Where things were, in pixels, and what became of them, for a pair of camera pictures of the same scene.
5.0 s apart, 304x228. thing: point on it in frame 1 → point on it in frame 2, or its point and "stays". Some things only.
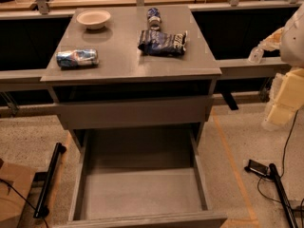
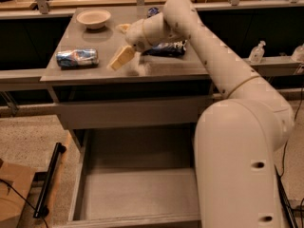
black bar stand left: x=42 y=209 stays
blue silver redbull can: x=77 y=58 stays
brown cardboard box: x=12 y=206 stays
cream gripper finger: x=272 y=42 → x=145 y=32
